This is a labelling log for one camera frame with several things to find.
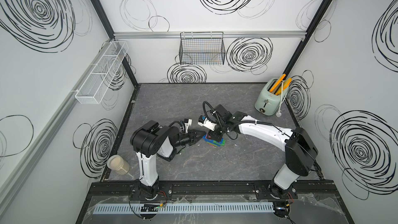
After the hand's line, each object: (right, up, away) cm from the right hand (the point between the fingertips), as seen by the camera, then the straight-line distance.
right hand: (209, 134), depth 83 cm
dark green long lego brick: (+7, -5, -1) cm, 9 cm away
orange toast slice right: (+46, +28, +8) cm, 54 cm away
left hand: (-3, -1, +2) cm, 3 cm away
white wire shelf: (-55, +23, -12) cm, 61 cm away
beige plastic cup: (-45, -11, -11) cm, 47 cm away
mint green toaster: (+36, +16, +11) cm, 41 cm away
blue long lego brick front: (0, -3, -1) cm, 3 cm away
